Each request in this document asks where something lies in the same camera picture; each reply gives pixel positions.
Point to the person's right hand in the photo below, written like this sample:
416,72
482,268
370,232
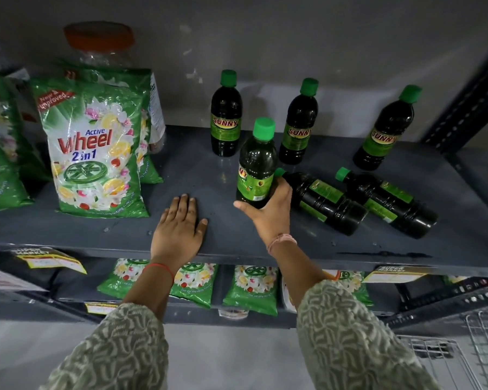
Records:
274,217

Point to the person's left hand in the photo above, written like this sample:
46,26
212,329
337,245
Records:
175,235

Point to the person's left middle finger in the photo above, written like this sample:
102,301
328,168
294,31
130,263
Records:
183,207

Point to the person's right thumb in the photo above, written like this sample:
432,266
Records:
246,209

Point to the person's left little finger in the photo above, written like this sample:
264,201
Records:
165,217

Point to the person's left thumb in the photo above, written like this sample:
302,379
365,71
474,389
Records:
202,230

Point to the dark green-capped cleaner bottle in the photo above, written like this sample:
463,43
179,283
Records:
390,203
257,166
226,117
329,203
297,125
384,133

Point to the person's left forearm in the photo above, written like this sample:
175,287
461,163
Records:
126,333

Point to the person's right forearm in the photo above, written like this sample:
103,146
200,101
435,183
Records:
341,333

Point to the grey metal shelf board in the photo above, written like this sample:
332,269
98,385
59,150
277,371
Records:
211,239
44,296

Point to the pink thread wrist band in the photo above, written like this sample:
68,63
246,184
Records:
281,240

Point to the red thread wrist band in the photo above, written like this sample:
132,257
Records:
162,266

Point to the small green detergent powder packet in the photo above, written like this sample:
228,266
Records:
356,286
195,282
253,290

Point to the white orange packet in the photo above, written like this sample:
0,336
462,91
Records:
288,296

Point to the large green detergent powder packet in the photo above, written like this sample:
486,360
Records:
2,158
91,150
144,93

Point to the small yellow price label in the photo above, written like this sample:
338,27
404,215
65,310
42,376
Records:
101,308

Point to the yellow black shelf price label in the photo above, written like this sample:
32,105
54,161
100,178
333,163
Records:
51,259
394,274

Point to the clear jar with orange lid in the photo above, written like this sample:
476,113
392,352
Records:
99,42

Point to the perforated grey shelf upright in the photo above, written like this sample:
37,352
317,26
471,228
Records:
467,109

